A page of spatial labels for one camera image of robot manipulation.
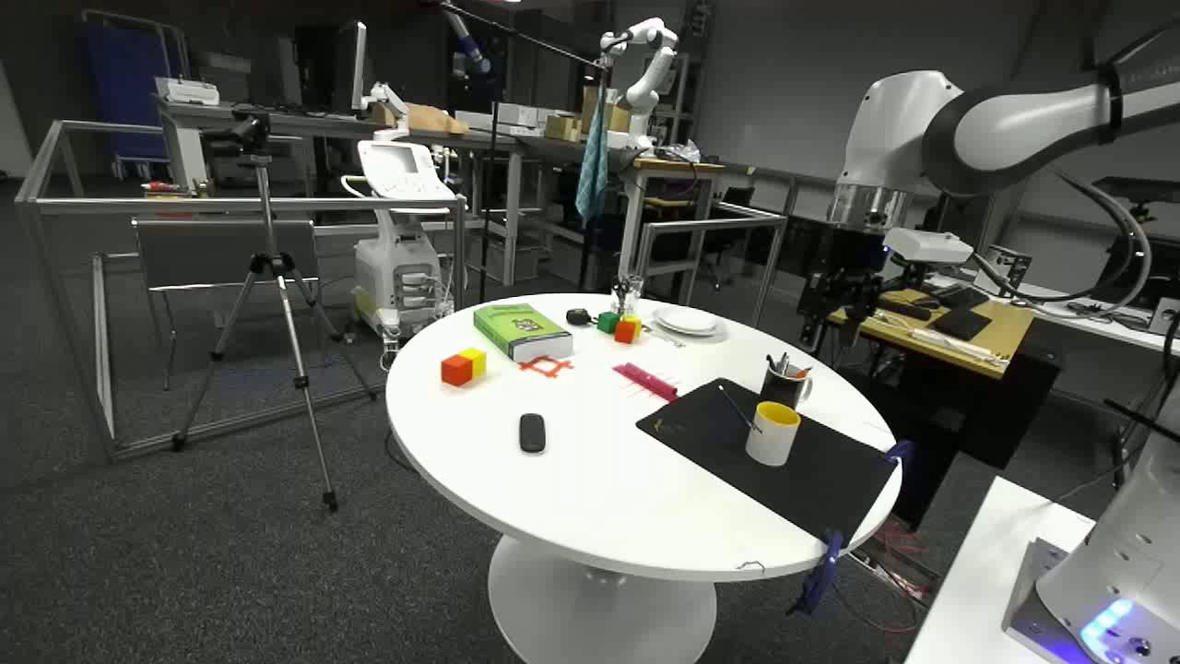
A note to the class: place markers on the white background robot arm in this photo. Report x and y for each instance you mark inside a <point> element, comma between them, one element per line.
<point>646,68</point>

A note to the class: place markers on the glass cutlery holder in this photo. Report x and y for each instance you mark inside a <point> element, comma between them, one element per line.
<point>627,299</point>

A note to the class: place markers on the round white table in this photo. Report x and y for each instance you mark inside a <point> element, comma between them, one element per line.
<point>578,481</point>

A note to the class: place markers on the black square table mat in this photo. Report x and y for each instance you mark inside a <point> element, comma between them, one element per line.
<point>812,481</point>

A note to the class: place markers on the green book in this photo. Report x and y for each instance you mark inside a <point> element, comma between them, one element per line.
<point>520,329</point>

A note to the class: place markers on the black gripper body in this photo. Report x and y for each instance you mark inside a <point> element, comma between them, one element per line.
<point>848,276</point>

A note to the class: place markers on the pink plastic ruler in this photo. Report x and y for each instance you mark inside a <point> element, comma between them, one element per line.
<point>646,383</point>

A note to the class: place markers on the small red cube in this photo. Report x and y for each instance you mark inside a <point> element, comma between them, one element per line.
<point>453,371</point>

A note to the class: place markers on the red toy block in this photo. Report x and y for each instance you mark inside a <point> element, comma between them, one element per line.
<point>627,329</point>

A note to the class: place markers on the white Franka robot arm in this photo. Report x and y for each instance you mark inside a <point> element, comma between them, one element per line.
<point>1019,123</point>

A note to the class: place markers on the wooden desk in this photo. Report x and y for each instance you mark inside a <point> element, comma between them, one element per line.
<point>944,329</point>

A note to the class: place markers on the small black oval object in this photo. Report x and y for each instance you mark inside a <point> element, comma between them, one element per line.
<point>578,314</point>

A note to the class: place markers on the white equipment cart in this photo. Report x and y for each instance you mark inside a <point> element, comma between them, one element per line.
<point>401,262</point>

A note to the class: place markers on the teal hanging cloth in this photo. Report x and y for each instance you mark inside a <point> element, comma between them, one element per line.
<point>590,168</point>

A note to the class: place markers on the small white plate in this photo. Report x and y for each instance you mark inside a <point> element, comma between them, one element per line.
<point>686,320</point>

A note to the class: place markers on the black boom pole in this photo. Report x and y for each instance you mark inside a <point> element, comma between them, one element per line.
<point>516,31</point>

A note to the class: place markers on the black computer mouse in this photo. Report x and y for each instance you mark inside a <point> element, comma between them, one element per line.
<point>533,433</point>

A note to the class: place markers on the white robot pedestal table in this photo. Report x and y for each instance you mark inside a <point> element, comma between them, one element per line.
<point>970,578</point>

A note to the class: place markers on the green toy block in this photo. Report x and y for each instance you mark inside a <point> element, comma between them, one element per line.
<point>605,324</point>

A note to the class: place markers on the white and yellow mug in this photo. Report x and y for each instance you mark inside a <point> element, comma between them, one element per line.
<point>773,438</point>

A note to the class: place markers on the blue table clamp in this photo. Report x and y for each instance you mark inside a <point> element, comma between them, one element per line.
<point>818,578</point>
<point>901,454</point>

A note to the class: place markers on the orange plastic frame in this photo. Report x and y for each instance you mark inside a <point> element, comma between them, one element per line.
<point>547,367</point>

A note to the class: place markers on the small yellow cube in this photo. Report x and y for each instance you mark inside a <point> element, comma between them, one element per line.
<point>477,360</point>

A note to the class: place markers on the camera tripod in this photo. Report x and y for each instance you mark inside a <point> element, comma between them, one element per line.
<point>289,320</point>

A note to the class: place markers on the grey metal frame railing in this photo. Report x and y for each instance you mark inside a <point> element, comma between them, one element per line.
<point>243,206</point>

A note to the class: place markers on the dark blue-black pencil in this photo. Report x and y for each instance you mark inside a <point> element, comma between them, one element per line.
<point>734,407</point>

